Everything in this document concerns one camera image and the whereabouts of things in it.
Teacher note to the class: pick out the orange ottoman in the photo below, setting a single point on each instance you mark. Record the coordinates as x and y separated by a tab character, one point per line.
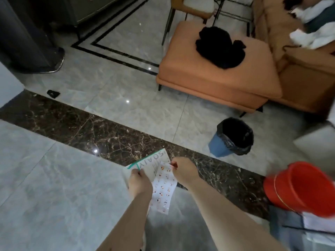
217	78

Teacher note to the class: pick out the dark round pedestal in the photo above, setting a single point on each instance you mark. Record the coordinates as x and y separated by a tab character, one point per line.
26	39

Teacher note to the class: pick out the white patterned sheet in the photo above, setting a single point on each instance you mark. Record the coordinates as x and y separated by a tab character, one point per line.
163	187

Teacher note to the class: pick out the white furniture block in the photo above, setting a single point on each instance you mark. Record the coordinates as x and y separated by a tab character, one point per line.
318	146

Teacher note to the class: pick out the blue waste bin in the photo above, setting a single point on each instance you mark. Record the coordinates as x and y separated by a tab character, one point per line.
218	145

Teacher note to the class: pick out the grey fabric item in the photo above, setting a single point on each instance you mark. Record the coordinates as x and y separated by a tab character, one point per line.
290	227

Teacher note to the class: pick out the black bin liner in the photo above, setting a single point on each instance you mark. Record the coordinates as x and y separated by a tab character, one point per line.
236	135

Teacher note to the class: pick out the person's left thumb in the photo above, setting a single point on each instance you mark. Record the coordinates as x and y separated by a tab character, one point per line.
136	171

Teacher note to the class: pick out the dark green garment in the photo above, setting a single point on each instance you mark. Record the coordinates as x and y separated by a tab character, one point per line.
320	20

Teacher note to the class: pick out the person's right thumb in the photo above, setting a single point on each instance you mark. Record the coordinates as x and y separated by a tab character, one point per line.
174	163

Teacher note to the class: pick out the black garment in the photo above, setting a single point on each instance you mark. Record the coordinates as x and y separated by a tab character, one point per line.
221	48

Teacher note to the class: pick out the person's left forearm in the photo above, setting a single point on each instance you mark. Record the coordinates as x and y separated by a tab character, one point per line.
123	223

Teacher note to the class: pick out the person's right hand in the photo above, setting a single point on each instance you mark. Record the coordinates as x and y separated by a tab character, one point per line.
184	170

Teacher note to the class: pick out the white cloth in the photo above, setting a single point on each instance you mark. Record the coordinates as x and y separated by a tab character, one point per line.
312	36
312	10

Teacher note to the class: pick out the orange sofa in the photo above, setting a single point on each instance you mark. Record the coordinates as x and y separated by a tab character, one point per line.
301	60

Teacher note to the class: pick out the person's right forearm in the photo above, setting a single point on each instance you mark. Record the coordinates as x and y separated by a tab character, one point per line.
230	219

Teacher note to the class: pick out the small black scrap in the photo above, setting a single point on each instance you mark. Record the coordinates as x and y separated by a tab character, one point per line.
53	93

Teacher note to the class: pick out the red plastic bucket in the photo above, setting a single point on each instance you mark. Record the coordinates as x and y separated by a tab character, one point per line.
298	189

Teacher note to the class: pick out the person's left hand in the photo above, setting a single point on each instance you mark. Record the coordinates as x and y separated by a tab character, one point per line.
139	183

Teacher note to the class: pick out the dark cabinet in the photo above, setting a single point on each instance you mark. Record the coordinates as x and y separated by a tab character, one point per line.
86	10

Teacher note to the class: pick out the small dark garment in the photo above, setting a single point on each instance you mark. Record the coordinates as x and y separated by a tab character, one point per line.
292	3

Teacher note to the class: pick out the orange dining chair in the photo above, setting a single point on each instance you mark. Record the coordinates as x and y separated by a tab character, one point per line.
193	7

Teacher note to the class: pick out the white packet with teal edge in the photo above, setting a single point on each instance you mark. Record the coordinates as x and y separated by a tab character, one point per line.
148	163

